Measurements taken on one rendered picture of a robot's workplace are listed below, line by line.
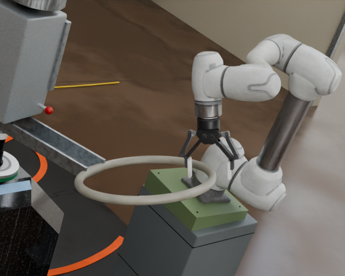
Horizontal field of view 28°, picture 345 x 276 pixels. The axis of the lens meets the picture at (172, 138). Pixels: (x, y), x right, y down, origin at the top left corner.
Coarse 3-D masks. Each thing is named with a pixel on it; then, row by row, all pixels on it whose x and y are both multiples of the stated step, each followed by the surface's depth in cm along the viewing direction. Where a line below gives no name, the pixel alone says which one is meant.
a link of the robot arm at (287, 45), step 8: (272, 40) 258; (280, 40) 260; (288, 40) 261; (296, 40) 264; (280, 48) 258; (288, 48) 259; (296, 48) 259; (280, 56) 259; (288, 56) 259; (280, 64) 261
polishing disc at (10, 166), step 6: (6, 156) 280; (12, 156) 281; (6, 162) 276; (12, 162) 277; (0, 168) 270; (6, 168) 272; (12, 168) 273; (18, 168) 274; (0, 174) 266; (6, 174) 268; (12, 174) 270
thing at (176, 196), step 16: (112, 160) 254; (128, 160) 256; (144, 160) 258; (160, 160) 257; (176, 160) 255; (192, 160) 251; (80, 176) 236; (208, 176) 235; (80, 192) 224; (96, 192) 219; (176, 192) 216; (192, 192) 218
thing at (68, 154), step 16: (0, 128) 258; (16, 128) 254; (32, 128) 265; (48, 128) 261; (32, 144) 252; (48, 144) 249; (64, 144) 258; (64, 160) 246; (80, 160) 254; (96, 160) 252
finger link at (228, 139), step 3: (225, 135) 224; (228, 135) 224; (228, 138) 224; (228, 141) 224; (231, 141) 225; (228, 144) 225; (231, 144) 224; (231, 147) 225; (234, 147) 226; (231, 150) 225; (234, 150) 225; (234, 153) 225; (237, 153) 225; (234, 156) 225; (237, 156) 225
